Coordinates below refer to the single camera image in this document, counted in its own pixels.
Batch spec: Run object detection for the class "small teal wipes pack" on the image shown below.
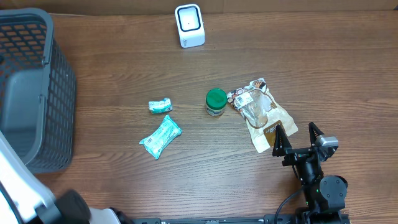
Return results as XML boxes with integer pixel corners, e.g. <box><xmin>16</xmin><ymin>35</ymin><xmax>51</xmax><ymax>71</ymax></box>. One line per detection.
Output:
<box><xmin>149</xmin><ymin>98</ymin><xmax>173</xmax><ymax>114</ymax></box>

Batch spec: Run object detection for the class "white barcode scanner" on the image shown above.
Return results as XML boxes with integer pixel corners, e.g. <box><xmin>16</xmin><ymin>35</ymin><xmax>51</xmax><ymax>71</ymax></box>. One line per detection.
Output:
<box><xmin>175</xmin><ymin>4</ymin><xmax>205</xmax><ymax>49</ymax></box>

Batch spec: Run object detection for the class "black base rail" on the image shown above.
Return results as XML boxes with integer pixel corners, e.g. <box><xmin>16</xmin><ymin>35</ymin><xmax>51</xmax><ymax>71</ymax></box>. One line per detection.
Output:
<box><xmin>131</xmin><ymin>214</ymin><xmax>351</xmax><ymax>224</ymax></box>

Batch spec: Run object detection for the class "teal tissue pack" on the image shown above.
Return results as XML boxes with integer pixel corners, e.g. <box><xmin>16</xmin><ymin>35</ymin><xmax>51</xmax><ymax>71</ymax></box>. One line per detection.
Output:
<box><xmin>139</xmin><ymin>115</ymin><xmax>182</xmax><ymax>160</ymax></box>

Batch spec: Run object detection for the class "beige brown snack bag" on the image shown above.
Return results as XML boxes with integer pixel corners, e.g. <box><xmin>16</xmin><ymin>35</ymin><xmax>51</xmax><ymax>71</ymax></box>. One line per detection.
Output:
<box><xmin>227</xmin><ymin>78</ymin><xmax>298</xmax><ymax>153</ymax></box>

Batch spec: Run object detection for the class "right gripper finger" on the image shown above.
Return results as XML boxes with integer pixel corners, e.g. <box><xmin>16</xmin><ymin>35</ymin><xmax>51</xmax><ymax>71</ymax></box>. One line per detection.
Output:
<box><xmin>308</xmin><ymin>122</ymin><xmax>324</xmax><ymax>145</ymax></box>
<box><xmin>272</xmin><ymin>124</ymin><xmax>292</xmax><ymax>157</ymax></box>

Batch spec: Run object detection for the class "grey plastic mesh basket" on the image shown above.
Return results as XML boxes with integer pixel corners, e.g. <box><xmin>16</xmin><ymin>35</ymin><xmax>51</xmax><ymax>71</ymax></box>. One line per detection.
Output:
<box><xmin>1</xmin><ymin>8</ymin><xmax>77</xmax><ymax>174</ymax></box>

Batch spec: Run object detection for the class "green lid jar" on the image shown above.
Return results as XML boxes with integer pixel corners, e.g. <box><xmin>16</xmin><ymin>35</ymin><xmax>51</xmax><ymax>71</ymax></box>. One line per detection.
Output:
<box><xmin>205</xmin><ymin>88</ymin><xmax>227</xmax><ymax>116</ymax></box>

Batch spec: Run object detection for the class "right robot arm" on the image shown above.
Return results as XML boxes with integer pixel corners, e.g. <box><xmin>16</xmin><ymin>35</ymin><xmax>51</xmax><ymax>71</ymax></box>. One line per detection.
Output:
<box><xmin>272</xmin><ymin>122</ymin><xmax>349</xmax><ymax>224</ymax></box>

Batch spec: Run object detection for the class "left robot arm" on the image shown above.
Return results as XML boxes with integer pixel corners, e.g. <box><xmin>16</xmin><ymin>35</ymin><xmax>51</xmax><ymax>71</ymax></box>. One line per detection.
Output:
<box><xmin>1</xmin><ymin>135</ymin><xmax>132</xmax><ymax>224</ymax></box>

